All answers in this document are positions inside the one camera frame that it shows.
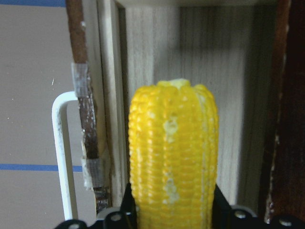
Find yellow corn cob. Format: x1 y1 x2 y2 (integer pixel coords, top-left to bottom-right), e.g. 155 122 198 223
128 79 219 229

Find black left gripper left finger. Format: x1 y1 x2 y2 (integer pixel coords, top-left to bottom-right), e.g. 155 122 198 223
120 183 138 229

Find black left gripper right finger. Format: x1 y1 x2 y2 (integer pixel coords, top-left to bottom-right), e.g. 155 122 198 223
212 185 232 229

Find brown wooden drawer cabinet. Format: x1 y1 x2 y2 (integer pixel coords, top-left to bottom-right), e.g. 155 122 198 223
258 0 305 223

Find wooden drawer with white handle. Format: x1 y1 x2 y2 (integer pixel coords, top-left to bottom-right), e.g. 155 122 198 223
58 0 277 221

